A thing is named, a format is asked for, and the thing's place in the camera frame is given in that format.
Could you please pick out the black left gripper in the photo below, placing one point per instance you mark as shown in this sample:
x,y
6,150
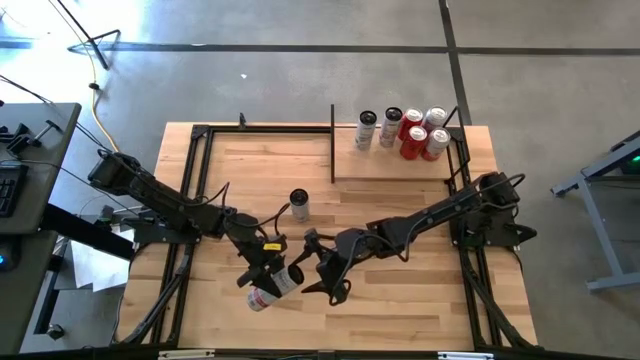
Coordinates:
x,y
247,235

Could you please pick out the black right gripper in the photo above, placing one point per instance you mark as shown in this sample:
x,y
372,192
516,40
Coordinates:
x,y
355,247

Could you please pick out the white Celsius Peach Vibe can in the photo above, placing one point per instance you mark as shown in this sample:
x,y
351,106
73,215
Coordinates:
x,y
389,132
265,298

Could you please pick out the white Celsius Arctic Vibe can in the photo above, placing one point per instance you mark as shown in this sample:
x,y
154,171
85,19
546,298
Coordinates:
x,y
365,135
300,210

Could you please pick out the red zero sugar soda can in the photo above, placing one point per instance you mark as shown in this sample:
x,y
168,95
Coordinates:
x,y
412,147
407,125

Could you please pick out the pink white raspberry lime can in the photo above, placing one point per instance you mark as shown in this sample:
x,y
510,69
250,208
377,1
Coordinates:
x,y
434,147
434,117

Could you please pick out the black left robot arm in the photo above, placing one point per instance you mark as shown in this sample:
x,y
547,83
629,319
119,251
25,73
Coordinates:
x,y
160,200

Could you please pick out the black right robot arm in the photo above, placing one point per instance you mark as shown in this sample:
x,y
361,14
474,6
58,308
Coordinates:
x,y
440,212

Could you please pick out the grey folded sheet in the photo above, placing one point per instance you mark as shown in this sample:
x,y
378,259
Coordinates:
x,y
100,270

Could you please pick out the black diagonal beam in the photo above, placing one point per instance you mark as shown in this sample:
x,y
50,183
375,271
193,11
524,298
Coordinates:
x,y
90,232

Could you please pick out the black caster wheel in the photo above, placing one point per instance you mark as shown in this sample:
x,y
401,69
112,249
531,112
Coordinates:
x,y
55,331

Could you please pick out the dark grey desk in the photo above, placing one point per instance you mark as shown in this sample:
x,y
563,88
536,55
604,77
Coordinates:
x,y
40,200

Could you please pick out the black computer mouse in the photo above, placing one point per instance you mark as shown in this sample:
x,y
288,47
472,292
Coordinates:
x,y
7,255

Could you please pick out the black bar clamp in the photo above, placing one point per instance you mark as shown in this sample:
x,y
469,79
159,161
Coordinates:
x,y
45,131
15,140

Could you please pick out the black keyboard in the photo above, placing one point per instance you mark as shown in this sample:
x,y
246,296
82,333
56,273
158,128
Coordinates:
x,y
10,190

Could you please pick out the black tripod stand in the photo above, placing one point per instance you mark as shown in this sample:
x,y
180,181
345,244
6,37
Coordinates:
x,y
94,50

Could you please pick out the black device with green light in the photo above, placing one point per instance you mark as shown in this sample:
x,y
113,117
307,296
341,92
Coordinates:
x,y
631,160

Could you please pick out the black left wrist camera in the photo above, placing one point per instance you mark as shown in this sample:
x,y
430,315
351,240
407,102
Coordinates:
x,y
274,246

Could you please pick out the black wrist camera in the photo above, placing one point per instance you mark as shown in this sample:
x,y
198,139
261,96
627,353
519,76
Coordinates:
x,y
312,236
274,246

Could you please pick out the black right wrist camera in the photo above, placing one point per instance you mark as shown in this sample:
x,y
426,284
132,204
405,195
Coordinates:
x,y
312,236

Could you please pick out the silver metal bracket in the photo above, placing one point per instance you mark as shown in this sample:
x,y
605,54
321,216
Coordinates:
x,y
187,354
465,356

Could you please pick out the black aluminium table frame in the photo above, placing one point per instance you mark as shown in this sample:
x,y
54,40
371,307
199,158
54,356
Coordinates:
x,y
270,129

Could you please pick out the grey metal desk frame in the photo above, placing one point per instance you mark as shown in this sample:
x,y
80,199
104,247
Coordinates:
x,y
597,225

